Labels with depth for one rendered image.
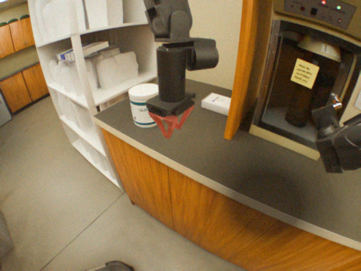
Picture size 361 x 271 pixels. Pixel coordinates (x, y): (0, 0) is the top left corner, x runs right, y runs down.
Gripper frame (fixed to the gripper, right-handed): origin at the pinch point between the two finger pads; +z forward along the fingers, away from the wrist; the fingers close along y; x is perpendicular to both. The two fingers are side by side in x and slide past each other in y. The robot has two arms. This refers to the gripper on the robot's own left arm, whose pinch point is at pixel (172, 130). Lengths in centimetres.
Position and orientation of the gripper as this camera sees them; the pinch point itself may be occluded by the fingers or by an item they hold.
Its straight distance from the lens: 40.8
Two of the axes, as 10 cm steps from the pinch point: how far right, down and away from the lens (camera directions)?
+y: 5.7, -5.1, 6.5
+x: -8.2, -3.6, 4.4
